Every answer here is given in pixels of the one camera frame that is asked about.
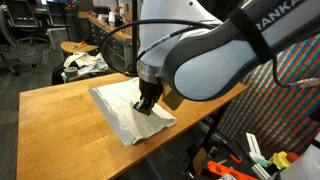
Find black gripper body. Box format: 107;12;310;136
137;78;165;107

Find white terry cloth towel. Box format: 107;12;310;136
87;77;178;147

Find grey drawer cabinet wooden top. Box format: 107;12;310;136
87;14;134;74

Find black table leg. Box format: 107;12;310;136
189;101;233;174

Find white bag pile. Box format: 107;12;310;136
63;51;110;78

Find grey tape roll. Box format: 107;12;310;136
63;66;80;80

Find red capped bottle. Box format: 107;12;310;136
114;5;123;27

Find white cup stack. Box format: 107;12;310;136
107;11;117;28

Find round wooden stool table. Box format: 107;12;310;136
60;40;100;55

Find yellow red toy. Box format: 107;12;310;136
72;40;89;50

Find colourful checkered panel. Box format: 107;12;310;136
216;33;320;158

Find yellow green plastic object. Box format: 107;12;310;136
267;150;290;170

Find black office chair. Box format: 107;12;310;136
4;0;50;46
0;3;22;76

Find red plastic object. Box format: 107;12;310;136
285;151;301;165

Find black camera stand pole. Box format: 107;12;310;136
130;0;140;76

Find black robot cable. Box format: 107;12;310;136
100;18;223;76

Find white metal bracket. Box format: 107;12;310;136
245;132;268;164

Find black velcro strap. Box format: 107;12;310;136
229;5;275;65

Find black cable clear connector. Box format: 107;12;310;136
271;54;320;90

